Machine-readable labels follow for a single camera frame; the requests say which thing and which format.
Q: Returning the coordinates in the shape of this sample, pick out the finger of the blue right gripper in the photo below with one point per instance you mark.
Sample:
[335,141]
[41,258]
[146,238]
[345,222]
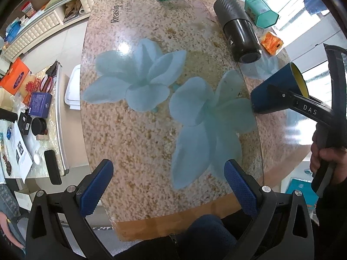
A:
[280,99]

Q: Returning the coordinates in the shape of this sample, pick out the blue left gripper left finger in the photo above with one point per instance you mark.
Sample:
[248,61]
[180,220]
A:
[92,187]

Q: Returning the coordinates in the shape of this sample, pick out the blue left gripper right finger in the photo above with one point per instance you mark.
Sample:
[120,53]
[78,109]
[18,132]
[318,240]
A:
[244,187]

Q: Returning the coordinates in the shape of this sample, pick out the blue cup yellow inside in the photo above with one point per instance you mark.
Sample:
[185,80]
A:
[288,77]

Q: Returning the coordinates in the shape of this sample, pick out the person's right hand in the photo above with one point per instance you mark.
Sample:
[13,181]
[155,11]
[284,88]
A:
[337,156]

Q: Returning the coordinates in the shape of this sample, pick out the black glasses case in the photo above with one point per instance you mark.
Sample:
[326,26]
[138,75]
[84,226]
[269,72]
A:
[52,167]

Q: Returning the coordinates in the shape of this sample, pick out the orange plastic jar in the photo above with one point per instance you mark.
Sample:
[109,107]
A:
[272,43]

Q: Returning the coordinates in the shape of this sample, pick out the black thermos bottle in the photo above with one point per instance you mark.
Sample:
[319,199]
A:
[238,31]

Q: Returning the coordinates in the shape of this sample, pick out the teal hexagonal box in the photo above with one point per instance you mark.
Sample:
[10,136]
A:
[260,13]

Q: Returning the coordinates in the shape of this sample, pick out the white storage container lid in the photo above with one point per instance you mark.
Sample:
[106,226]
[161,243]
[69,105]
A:
[72,93]

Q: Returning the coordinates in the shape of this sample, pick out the purple small box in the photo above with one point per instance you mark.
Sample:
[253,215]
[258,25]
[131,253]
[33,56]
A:
[39,104]

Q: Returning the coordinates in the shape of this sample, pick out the orange cardboard box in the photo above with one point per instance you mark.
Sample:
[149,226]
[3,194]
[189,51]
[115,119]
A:
[13,79]

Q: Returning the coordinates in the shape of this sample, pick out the white tufted bench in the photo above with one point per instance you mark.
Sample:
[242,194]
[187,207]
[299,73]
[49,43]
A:
[45,24]

